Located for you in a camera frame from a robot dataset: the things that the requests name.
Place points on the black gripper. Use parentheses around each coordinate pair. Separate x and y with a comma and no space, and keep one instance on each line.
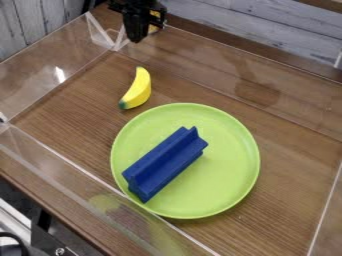
(136,17)

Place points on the yellow labelled tin can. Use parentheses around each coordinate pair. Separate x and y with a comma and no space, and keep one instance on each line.
(154,27)

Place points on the yellow banana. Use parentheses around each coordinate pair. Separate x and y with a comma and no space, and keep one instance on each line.
(139,92)

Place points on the green round plate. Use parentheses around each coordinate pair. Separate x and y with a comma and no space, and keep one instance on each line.
(220,177)

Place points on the black metal bracket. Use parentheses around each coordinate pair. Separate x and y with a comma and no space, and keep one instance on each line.
(47,243)

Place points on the clear acrylic enclosure wall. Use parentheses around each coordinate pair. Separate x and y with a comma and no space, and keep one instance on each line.
(60,88)

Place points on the blue plastic block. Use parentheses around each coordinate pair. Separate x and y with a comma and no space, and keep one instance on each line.
(150,174)

